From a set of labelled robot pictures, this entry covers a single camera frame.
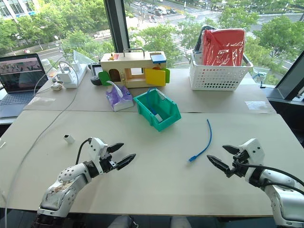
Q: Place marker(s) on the red plastic bag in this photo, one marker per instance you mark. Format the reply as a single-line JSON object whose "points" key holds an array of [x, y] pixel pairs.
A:
{"points": [[223, 47]]}

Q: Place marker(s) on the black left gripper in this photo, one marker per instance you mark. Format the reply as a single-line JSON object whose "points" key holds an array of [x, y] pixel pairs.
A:
{"points": [[107, 162]]}

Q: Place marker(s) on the clear tape patch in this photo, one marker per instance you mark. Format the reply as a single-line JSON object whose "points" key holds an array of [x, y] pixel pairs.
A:
{"points": [[257, 104]]}

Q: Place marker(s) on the purple tissue pack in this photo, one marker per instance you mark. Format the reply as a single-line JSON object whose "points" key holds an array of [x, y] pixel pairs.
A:
{"points": [[120, 97]]}

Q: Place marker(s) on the white box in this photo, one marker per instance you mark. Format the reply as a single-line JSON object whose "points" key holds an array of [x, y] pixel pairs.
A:
{"points": [[64, 76]]}

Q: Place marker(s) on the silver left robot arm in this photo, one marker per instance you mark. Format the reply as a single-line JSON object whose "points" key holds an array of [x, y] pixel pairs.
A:
{"points": [[69, 183]]}

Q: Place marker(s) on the white power strip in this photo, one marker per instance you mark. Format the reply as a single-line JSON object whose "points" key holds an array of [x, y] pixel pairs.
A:
{"points": [[78, 76]]}

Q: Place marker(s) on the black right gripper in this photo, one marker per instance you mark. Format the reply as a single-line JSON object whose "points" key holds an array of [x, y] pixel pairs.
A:
{"points": [[240, 164]]}

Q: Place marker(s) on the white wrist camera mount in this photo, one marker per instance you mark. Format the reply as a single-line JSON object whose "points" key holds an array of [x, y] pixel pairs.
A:
{"points": [[96, 148], [254, 152]]}

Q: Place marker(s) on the dark monitor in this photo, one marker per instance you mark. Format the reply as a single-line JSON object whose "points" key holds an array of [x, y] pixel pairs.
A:
{"points": [[289, 78]]}

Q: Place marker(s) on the wooden latch activity box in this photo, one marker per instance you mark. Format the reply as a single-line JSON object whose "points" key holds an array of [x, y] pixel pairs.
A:
{"points": [[133, 64]]}

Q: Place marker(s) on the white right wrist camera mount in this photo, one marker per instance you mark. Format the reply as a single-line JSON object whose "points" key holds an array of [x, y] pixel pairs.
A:
{"points": [[254, 152]]}

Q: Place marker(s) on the small grey white object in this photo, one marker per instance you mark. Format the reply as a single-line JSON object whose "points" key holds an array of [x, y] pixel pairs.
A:
{"points": [[57, 86]]}

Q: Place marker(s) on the white perforated plastic basket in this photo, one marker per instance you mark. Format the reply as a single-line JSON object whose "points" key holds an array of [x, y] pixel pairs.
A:
{"points": [[218, 76]]}

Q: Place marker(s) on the black handheld controller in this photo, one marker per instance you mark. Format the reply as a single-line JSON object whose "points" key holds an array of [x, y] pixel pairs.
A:
{"points": [[96, 70]]}

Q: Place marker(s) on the dark window frame post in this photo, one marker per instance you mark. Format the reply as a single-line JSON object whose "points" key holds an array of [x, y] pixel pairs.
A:
{"points": [[116, 26]]}

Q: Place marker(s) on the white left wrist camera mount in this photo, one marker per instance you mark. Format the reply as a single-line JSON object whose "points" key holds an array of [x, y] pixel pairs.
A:
{"points": [[96, 148]]}

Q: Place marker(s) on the green plastic parts bin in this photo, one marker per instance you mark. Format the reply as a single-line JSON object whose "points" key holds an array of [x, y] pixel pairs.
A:
{"points": [[166, 118]]}

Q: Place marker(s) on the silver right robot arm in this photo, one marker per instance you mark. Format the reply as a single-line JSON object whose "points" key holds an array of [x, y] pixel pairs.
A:
{"points": [[282, 199]]}

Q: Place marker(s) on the open laptop computer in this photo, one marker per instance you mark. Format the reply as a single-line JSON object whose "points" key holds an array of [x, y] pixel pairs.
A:
{"points": [[19, 73]]}

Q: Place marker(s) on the small white cube adapter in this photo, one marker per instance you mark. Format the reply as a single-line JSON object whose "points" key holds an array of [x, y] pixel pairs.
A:
{"points": [[69, 138]]}

